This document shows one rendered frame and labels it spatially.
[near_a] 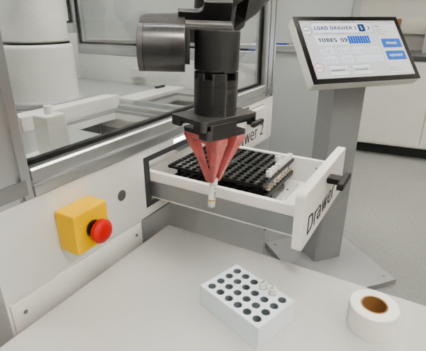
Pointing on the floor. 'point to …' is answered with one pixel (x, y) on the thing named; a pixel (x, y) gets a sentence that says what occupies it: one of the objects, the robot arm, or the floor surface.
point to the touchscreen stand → (364, 274)
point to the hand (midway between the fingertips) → (212, 175)
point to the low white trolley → (406, 310)
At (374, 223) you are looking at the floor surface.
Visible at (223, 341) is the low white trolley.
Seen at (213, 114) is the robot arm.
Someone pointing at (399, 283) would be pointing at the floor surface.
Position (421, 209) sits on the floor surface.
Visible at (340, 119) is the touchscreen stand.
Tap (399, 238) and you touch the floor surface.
